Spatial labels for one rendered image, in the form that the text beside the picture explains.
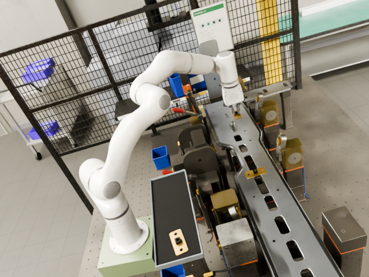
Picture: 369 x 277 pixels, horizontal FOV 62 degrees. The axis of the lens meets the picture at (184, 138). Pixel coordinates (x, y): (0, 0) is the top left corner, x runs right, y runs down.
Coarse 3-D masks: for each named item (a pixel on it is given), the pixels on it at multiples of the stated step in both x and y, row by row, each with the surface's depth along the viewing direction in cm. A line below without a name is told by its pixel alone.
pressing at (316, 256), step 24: (216, 120) 165; (240, 120) 160; (240, 144) 144; (240, 168) 131; (240, 192) 120; (288, 192) 114; (264, 216) 109; (288, 216) 106; (264, 240) 101; (288, 240) 99; (312, 240) 97; (288, 264) 93; (312, 264) 91; (336, 264) 89
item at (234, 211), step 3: (231, 207) 102; (234, 207) 102; (231, 210) 101; (234, 210) 101; (237, 210) 102; (231, 213) 101; (234, 213) 101; (237, 213) 102; (240, 213) 103; (231, 216) 101; (234, 216) 101; (237, 216) 101; (240, 216) 102; (234, 219) 102; (237, 219) 102
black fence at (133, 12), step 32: (192, 0) 181; (288, 0) 190; (64, 32) 182; (160, 32) 190; (288, 32) 200; (0, 64) 188; (96, 64) 196; (288, 64) 214; (32, 96) 202; (64, 96) 205; (64, 128) 219
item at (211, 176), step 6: (204, 174) 122; (210, 174) 121; (216, 174) 120; (198, 180) 120; (204, 180) 119; (210, 180) 118; (216, 180) 118; (216, 186) 118; (198, 192) 124; (216, 192) 120; (204, 210) 130; (210, 228) 137; (210, 240) 142
